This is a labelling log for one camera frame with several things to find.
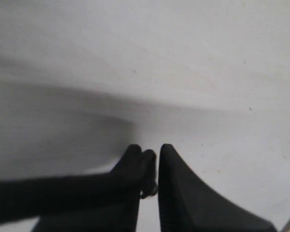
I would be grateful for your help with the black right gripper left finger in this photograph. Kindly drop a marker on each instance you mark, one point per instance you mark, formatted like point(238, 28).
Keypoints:
point(101, 203)

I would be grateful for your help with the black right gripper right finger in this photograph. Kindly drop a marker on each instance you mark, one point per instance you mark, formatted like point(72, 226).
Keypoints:
point(187, 204)

